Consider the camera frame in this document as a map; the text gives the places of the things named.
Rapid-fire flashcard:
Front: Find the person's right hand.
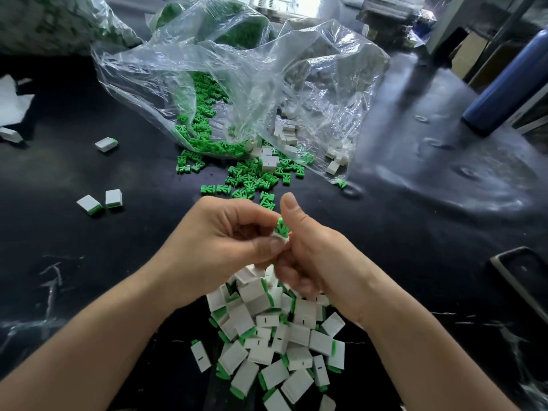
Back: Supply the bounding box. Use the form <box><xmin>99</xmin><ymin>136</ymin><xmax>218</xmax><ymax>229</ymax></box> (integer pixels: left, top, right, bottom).
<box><xmin>272</xmin><ymin>192</ymin><xmax>397</xmax><ymax>329</ymax></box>

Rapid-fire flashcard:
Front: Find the black smartphone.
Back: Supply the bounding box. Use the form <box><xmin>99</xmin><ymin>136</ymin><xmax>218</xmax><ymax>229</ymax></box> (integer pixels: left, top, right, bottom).
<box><xmin>490</xmin><ymin>246</ymin><xmax>548</xmax><ymax>322</ymax></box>

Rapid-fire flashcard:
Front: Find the pile of assembled white-green pieces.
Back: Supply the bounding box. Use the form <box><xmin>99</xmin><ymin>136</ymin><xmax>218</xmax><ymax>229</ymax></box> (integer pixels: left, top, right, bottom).
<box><xmin>206</xmin><ymin>263</ymin><xmax>347</xmax><ymax>411</ymax></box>

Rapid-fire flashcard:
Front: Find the heap of white caps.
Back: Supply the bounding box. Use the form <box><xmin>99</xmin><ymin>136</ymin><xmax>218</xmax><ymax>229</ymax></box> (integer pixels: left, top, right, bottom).
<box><xmin>261</xmin><ymin>115</ymin><xmax>350</xmax><ymax>176</ymax></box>

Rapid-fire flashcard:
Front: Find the white metal frame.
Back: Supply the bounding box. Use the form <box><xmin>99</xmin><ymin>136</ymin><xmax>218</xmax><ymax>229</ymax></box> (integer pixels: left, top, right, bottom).
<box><xmin>425</xmin><ymin>0</ymin><xmax>548</xmax><ymax>80</ymax></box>

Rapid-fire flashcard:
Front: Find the pile of green clips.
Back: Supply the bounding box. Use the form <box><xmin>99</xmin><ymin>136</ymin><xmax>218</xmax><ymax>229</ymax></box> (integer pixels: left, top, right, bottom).
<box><xmin>174</xmin><ymin>72</ymin><xmax>350</xmax><ymax>240</ymax></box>

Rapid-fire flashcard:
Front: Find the clear plastic bag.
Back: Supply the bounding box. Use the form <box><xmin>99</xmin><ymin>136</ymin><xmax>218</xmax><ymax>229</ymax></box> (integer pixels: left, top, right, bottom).
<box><xmin>91</xmin><ymin>0</ymin><xmax>392</xmax><ymax>172</ymax></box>

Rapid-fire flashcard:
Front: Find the person's left hand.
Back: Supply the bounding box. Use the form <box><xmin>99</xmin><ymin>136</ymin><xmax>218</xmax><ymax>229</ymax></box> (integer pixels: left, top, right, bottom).
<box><xmin>147</xmin><ymin>196</ymin><xmax>288</xmax><ymax>312</ymax></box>

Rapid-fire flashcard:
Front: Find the large bag of assembled pieces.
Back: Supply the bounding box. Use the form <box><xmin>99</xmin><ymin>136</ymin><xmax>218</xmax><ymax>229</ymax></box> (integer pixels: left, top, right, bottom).
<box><xmin>0</xmin><ymin>0</ymin><xmax>145</xmax><ymax>57</ymax></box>

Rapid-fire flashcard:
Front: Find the grey machine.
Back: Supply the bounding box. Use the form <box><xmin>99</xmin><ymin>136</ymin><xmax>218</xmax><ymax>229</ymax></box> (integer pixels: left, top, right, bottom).
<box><xmin>358</xmin><ymin>0</ymin><xmax>436</xmax><ymax>43</ymax></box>

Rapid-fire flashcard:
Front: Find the plastic bag full of green pieces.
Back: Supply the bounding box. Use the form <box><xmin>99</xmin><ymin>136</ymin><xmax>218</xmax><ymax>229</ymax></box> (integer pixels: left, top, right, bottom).
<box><xmin>150</xmin><ymin>0</ymin><xmax>273</xmax><ymax>50</ymax></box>

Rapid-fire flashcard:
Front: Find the person's left forearm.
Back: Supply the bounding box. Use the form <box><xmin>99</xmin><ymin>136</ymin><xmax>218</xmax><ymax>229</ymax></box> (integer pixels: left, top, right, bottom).
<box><xmin>4</xmin><ymin>271</ymin><xmax>185</xmax><ymax>411</ymax></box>

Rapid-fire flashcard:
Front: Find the white paper sheet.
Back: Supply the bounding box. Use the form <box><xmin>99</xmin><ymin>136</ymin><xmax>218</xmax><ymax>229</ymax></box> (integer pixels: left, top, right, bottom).
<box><xmin>0</xmin><ymin>74</ymin><xmax>36</xmax><ymax>127</ymax></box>

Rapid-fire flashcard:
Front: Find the blue cylinder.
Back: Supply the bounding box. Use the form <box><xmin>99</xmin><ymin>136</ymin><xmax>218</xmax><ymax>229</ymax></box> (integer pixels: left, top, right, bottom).
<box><xmin>462</xmin><ymin>30</ymin><xmax>548</xmax><ymax>137</ymax></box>

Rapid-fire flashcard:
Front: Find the brown cardboard box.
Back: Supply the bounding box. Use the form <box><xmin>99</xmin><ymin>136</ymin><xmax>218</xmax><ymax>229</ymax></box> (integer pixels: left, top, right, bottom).
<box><xmin>450</xmin><ymin>34</ymin><xmax>489</xmax><ymax>80</ymax></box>

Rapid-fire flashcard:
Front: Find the person's right forearm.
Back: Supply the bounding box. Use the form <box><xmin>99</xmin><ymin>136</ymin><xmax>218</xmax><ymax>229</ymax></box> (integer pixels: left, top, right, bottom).
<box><xmin>360</xmin><ymin>295</ymin><xmax>519</xmax><ymax>411</ymax></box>

